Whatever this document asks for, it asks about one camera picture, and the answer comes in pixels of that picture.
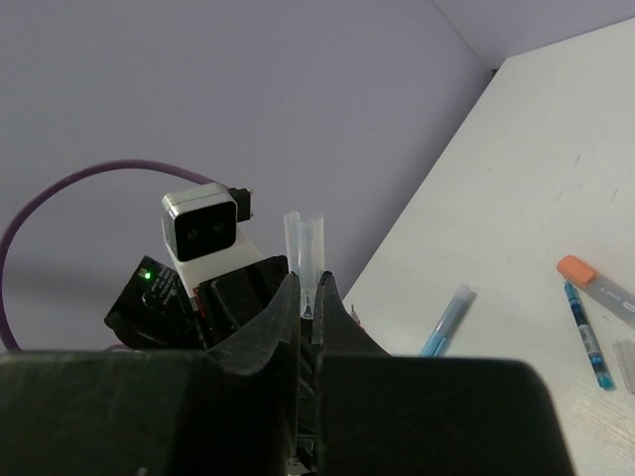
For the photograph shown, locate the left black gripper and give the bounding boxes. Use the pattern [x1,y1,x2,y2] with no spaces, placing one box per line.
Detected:
[191,256,298,352]

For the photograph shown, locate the blue highlighter pen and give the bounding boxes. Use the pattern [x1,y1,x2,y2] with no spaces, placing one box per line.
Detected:
[419,285,476,358]

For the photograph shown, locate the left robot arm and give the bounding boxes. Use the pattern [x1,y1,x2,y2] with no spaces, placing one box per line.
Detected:
[104,255,288,351]

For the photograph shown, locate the orange capped lead case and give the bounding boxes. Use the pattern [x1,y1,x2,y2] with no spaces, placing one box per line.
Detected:
[557,255,634,327]

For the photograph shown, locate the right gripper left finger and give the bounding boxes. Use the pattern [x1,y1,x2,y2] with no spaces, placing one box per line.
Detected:
[197,273,301,475]

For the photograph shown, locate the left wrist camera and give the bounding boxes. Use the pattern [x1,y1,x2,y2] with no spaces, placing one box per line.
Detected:
[162,181,263,299]

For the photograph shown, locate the blue pen refill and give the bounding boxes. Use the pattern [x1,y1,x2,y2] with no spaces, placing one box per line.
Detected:
[564,281,614,391]

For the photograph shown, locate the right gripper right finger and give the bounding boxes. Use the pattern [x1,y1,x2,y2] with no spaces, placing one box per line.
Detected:
[313,272,391,475]

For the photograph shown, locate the clear pen cap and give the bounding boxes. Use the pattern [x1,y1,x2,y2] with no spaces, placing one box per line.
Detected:
[284,211,325,319]

